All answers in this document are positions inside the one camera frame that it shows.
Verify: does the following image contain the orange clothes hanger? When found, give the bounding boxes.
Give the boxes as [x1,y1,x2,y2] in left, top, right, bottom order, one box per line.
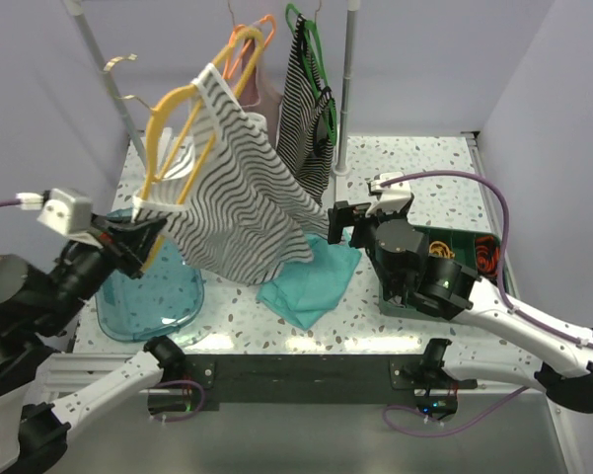
[222,2,276,80]

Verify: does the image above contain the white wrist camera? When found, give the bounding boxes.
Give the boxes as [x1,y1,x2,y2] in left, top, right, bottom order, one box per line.
[16,188,93,237]
[365,172,413,217]

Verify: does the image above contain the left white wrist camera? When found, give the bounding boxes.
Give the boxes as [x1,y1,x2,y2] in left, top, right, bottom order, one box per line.
[16,188,93,237]

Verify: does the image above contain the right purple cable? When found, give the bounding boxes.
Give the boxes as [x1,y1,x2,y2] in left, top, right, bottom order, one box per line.
[382,170,593,438]

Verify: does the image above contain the green clothes hanger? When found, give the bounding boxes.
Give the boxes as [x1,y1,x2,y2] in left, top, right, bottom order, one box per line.
[302,18,337,145]

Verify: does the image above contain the teal transparent plastic bin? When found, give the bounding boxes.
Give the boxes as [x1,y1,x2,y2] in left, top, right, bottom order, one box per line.
[96,206,206,345]

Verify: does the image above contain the rack pole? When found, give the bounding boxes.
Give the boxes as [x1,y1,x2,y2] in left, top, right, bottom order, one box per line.
[333,0,361,201]
[62,0,147,166]

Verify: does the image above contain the yellow clothes hanger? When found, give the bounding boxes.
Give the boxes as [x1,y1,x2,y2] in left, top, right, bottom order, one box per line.
[103,29,272,271]

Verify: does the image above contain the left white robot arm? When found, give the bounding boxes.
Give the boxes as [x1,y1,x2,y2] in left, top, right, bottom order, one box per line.
[0,215,185,473]

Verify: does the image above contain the yellow hair ties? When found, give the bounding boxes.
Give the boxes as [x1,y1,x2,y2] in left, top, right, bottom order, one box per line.
[428,240,456,261]

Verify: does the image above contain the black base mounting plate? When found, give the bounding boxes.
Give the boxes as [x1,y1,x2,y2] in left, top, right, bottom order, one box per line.
[146,353,479,416]

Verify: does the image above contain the teal folded cloth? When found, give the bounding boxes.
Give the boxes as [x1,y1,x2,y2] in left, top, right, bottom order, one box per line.
[257,234,361,330]

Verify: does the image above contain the right rack pole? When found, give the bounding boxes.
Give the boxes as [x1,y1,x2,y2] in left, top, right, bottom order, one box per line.
[333,0,361,201]

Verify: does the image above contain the green compartment tray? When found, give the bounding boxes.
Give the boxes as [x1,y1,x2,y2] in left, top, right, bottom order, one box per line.
[378,226,501,321]

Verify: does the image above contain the left rack pole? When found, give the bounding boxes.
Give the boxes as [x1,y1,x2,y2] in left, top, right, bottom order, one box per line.
[62,0,147,166]

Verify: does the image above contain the orange black hair ties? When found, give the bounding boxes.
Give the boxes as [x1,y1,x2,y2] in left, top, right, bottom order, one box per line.
[473,235,502,273]

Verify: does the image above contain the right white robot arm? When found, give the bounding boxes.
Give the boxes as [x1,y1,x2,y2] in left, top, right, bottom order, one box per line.
[328,201,593,414]

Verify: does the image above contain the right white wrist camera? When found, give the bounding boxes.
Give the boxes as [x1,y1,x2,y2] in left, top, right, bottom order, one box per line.
[365,172,413,217]

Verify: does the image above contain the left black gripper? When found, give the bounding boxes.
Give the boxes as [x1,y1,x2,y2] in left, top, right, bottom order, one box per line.
[38,208,171,332]

